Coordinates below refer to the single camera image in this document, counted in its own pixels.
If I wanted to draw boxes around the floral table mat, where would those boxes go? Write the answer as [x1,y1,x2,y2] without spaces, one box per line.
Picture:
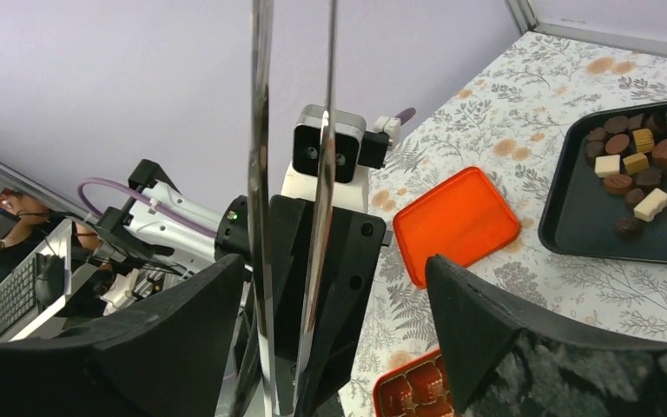
[339,31,667,417]

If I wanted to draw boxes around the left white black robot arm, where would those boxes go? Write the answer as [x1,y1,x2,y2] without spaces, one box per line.
[99,160,387,416]

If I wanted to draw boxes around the white metal tongs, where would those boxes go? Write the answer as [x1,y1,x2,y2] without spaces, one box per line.
[248,1,338,416]

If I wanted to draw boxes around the orange chocolate box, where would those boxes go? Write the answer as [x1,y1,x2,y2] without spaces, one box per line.
[373,349,459,417]

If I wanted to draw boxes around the keyboard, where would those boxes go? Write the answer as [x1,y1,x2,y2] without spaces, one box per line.
[0,255,43,340]

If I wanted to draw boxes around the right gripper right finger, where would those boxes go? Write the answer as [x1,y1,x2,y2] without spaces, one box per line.
[426,255,667,416]

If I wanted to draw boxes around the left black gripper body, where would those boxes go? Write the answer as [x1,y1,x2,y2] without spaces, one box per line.
[232,194,389,417]

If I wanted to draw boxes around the orange box lid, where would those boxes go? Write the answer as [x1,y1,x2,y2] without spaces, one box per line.
[393,166,521,288]

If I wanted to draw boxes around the black tray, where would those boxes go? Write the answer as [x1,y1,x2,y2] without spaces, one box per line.
[538,96,667,268]

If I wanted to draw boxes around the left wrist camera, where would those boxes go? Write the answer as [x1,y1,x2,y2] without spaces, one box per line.
[281,104,415,214]

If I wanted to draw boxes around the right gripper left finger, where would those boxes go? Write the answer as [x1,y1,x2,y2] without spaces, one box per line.
[0,255,245,416]

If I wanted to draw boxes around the person at desk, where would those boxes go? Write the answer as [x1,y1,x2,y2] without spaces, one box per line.
[0,187,110,289]

